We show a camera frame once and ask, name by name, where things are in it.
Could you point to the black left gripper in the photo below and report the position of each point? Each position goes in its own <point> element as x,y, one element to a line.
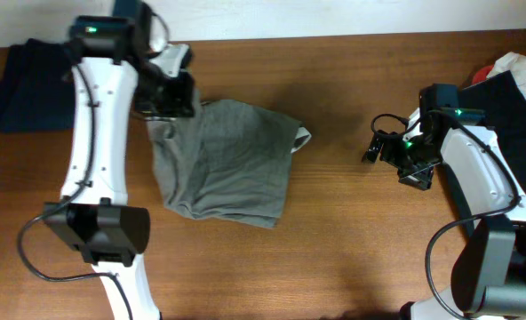
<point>176,107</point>

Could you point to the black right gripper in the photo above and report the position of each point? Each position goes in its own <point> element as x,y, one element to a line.
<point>418,178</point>

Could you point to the grey shorts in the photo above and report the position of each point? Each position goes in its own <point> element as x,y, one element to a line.
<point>230,161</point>

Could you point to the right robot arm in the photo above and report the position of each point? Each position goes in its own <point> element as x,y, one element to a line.
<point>488,279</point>

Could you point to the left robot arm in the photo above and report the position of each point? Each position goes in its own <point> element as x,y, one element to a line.
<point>119,70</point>

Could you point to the red cloth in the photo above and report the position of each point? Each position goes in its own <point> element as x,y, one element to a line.
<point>481,75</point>

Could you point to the folded navy blue garment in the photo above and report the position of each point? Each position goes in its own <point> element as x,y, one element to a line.
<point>37,92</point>

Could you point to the black trousers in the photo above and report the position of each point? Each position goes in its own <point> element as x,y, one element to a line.
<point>504,107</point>

